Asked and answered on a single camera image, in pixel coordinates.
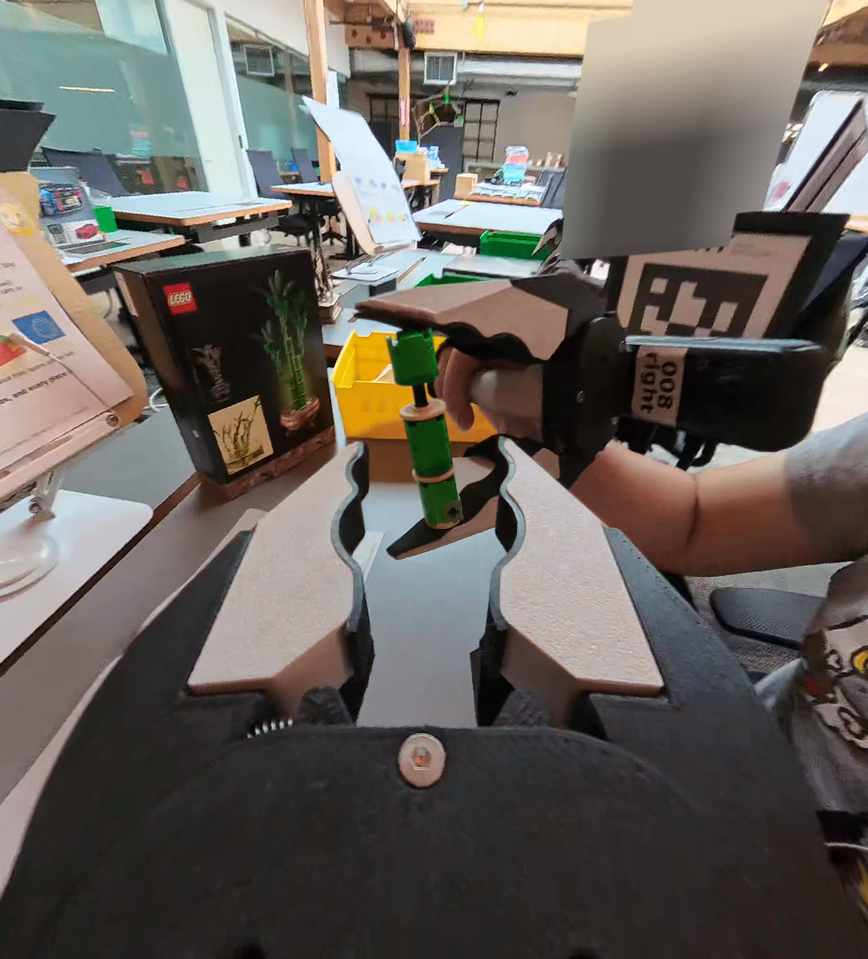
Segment grey printed t-shirt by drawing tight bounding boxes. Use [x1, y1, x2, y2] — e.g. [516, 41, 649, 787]
[764, 393, 868, 959]

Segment document stand with sheet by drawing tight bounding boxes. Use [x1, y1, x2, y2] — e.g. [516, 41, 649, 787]
[0, 153, 154, 686]

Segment yellow plastic bin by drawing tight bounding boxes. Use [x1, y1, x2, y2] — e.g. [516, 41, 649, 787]
[331, 330, 498, 443]

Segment grey desk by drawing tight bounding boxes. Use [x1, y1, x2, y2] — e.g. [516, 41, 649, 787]
[0, 352, 577, 855]

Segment person's right forearm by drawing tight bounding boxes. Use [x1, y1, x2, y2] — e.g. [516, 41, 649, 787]
[576, 442, 843, 578]

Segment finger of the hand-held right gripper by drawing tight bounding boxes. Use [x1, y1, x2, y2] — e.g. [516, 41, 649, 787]
[388, 441, 508, 560]
[355, 276, 579, 362]

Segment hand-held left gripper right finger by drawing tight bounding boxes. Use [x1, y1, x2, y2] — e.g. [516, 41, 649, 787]
[471, 437, 666, 724]

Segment black framed marker sign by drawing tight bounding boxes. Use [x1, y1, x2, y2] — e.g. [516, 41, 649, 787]
[606, 212, 868, 346]

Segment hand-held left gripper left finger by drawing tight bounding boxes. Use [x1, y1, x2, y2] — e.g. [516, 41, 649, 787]
[187, 441, 374, 720]

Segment grey background table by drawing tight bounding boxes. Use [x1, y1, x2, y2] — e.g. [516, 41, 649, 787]
[104, 191, 293, 242]
[412, 198, 562, 242]

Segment black brick set box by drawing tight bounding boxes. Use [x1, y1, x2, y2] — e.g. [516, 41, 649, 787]
[114, 247, 338, 500]

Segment black office chair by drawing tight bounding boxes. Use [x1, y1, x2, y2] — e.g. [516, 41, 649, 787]
[711, 586, 828, 650]

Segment tilted white board stand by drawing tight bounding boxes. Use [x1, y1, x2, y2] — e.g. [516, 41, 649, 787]
[303, 96, 422, 280]

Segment green bamboo stalk brick piece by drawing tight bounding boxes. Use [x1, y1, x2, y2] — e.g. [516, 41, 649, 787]
[387, 328, 465, 529]

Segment person's right hand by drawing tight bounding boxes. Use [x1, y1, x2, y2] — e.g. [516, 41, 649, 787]
[434, 348, 481, 433]

